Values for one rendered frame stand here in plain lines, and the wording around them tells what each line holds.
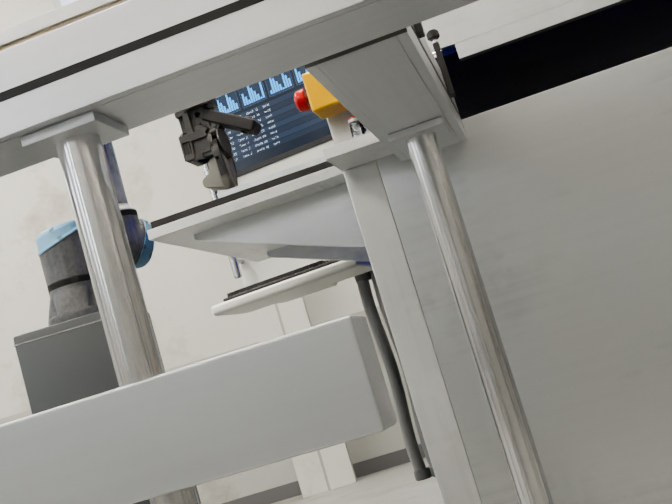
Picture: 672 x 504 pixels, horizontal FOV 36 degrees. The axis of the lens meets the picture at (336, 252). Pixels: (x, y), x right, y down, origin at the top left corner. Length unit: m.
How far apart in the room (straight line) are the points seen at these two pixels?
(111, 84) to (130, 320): 0.25
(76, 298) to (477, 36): 1.03
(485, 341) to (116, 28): 0.77
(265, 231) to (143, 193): 4.20
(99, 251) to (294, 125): 1.87
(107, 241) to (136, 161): 5.09
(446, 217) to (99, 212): 0.64
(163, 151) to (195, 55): 5.12
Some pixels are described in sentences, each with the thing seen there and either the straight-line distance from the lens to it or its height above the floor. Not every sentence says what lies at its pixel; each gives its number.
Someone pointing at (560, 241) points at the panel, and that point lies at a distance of 1.81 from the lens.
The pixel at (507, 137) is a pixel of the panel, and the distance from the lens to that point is 1.83.
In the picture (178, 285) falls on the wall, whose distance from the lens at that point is 6.05.
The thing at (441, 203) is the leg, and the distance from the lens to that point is 1.60.
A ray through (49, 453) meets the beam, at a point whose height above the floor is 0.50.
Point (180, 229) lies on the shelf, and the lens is 1.96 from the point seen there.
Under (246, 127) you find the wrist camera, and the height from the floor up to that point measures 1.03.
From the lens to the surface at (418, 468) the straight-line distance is 2.96.
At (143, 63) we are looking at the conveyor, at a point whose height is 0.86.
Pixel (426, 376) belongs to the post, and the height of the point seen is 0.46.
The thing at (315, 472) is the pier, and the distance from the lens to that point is 5.68.
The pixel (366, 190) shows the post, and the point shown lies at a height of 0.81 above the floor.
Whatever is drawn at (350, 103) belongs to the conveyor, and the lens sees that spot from 1.38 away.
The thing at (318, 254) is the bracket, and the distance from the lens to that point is 2.48.
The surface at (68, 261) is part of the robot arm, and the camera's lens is 2.32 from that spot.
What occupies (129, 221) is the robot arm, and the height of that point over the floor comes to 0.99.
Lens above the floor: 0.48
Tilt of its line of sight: 8 degrees up
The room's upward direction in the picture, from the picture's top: 17 degrees counter-clockwise
